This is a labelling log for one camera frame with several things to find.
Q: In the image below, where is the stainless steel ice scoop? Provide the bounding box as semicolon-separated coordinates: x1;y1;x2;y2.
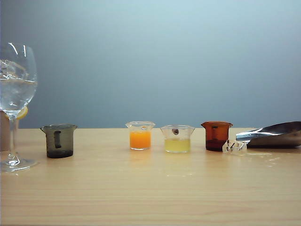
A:
236;121;301;149

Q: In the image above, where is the large clear wine glass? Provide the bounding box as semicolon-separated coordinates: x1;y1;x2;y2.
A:
0;42;39;174

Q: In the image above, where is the yellow lemon slice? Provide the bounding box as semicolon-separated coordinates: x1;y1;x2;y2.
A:
17;105;29;120

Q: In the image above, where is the beige wooden block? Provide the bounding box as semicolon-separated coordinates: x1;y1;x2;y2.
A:
0;110;12;151

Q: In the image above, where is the clear cup with yellow liquid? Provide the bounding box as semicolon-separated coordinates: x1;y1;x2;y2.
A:
160;124;196;154

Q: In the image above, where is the clear cup with orange juice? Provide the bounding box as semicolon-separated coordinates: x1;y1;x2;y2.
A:
125;121;156;151

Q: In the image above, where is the amber measuring cup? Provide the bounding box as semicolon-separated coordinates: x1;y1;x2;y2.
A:
200;121;234;152

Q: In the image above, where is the clear ice cube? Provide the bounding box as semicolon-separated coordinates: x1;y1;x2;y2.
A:
222;139;248;155

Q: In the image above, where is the smoky grey measuring cup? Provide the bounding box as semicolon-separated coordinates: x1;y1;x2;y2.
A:
40;124;78;159

